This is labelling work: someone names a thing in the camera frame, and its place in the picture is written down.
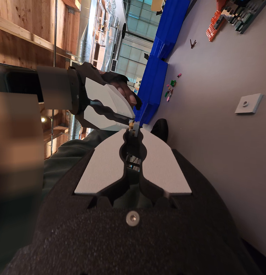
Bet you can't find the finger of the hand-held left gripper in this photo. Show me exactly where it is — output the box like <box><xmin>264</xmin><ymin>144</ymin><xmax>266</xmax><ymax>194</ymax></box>
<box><xmin>85</xmin><ymin>77</ymin><xmax>136</xmax><ymax>119</ymax></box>
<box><xmin>84</xmin><ymin>105</ymin><xmax>130</xmax><ymax>132</ymax></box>

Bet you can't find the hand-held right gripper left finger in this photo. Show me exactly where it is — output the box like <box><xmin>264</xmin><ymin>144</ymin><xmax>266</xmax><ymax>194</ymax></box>
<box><xmin>74</xmin><ymin>129</ymin><xmax>129</xmax><ymax>205</ymax></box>

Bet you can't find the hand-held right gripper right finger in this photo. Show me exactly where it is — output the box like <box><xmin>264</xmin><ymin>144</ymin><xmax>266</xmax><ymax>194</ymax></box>
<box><xmin>139</xmin><ymin>128</ymin><xmax>192</xmax><ymax>207</ymax></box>

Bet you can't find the small grey tan brick assembly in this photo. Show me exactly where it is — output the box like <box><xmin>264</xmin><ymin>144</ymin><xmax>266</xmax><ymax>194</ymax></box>
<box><xmin>128</xmin><ymin>120</ymin><xmax>141</xmax><ymax>138</ymax></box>

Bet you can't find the light grey square tile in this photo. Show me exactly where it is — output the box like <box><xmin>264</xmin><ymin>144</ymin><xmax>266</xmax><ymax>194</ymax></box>
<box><xmin>235</xmin><ymin>93</ymin><xmax>263</xmax><ymax>115</ymax></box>

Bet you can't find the person's left forearm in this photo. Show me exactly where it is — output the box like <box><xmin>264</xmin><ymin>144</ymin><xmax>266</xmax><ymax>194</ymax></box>
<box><xmin>42</xmin><ymin>129</ymin><xmax>125</xmax><ymax>194</ymax></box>

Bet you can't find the person's left hand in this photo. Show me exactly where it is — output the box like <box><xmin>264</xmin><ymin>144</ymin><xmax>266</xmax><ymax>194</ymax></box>
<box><xmin>102</xmin><ymin>72</ymin><xmax>143</xmax><ymax>109</ymax></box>

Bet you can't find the toy brick castle model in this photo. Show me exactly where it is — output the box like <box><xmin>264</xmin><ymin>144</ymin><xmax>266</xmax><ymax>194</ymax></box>
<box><xmin>206</xmin><ymin>0</ymin><xmax>266</xmax><ymax>42</ymax></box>

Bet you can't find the silver ventilation duct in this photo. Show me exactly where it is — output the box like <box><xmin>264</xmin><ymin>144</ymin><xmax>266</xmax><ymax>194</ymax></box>
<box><xmin>67</xmin><ymin>37</ymin><xmax>92</xmax><ymax>141</ymax></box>

